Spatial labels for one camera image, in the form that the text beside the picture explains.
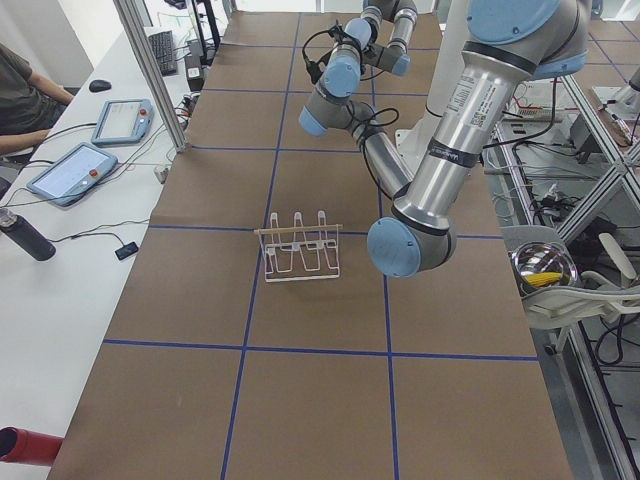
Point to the aluminium frame post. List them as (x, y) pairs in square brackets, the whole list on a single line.
[(132, 23)]

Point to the black keyboard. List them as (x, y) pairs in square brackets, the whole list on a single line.
[(162, 47)]

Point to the blue teach pendant far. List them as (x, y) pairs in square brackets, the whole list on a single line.
[(123, 122)]

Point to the steel bowl with corn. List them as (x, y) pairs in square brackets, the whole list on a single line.
[(538, 265)]

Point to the black water bottle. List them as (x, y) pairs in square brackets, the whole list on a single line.
[(19, 230)]

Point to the white wire cup holder rack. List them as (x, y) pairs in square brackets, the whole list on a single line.
[(300, 252)]

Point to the red cylinder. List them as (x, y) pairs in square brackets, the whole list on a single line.
[(29, 447)]

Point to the blue teach pendant near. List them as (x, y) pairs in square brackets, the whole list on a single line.
[(73, 175)]

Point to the small black phone device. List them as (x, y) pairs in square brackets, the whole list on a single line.
[(126, 251)]

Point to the blue teach pendant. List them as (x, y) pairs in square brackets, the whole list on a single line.
[(73, 175), (123, 122)]

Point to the black computer mouse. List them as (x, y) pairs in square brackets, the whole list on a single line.
[(99, 85)]

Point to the seated person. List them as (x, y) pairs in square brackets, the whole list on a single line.
[(31, 104)]

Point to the white office chair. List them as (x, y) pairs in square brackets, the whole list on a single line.
[(555, 294)]

